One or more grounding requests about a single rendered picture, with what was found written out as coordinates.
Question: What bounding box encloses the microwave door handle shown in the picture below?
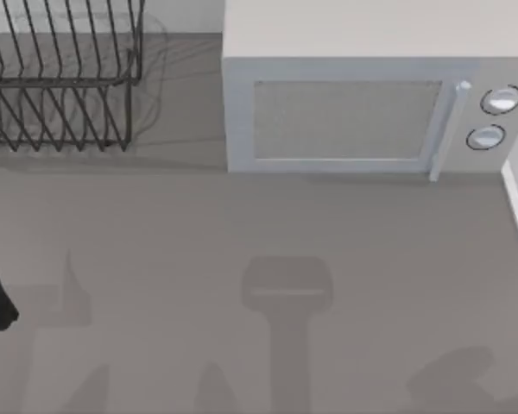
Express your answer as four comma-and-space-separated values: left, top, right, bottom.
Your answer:
428, 79, 472, 183

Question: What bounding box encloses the pale microwave oven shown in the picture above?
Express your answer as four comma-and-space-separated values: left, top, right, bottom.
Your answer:
221, 0, 518, 182

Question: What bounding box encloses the black wire dish rack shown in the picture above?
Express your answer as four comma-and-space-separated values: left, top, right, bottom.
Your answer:
0, 0, 147, 153

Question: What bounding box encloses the round microwave knob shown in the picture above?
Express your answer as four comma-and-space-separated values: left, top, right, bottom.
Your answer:
479, 85, 518, 116
465, 123, 507, 152

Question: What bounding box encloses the microwave oven door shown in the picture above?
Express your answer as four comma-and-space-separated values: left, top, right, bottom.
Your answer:
222, 57, 480, 175

